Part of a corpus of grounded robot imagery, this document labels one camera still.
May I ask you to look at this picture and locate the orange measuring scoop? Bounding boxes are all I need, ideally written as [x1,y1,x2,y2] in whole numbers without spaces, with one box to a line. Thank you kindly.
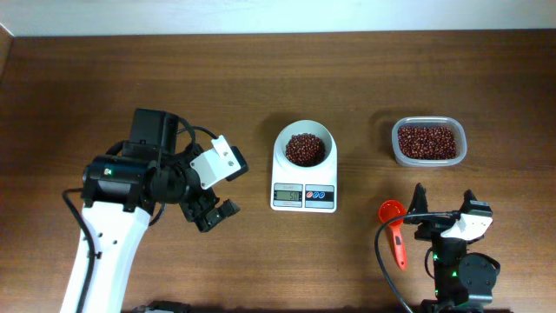
[378,200,407,270]

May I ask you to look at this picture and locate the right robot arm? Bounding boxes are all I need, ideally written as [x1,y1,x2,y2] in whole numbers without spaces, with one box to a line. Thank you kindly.
[403,183,501,313]

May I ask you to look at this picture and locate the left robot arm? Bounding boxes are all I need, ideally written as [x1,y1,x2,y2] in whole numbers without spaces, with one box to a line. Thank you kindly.
[61,109,248,312]

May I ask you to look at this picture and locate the white digital kitchen scale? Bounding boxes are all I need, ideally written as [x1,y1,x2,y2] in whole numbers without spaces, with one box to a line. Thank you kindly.
[269,125,339,214]

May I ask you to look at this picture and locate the white bowl on scale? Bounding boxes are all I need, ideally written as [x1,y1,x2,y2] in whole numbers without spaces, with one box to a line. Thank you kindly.
[274,120,338,170]

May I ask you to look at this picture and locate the red beans in container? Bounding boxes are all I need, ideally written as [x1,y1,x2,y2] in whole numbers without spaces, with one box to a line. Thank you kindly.
[397,126,457,160]

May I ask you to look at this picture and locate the clear plastic bean container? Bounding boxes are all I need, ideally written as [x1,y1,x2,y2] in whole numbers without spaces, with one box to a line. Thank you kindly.
[391,117,467,168]

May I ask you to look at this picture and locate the red beans in bowl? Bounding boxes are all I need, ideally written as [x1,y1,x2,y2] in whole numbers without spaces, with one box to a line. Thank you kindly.
[285,133,326,167]

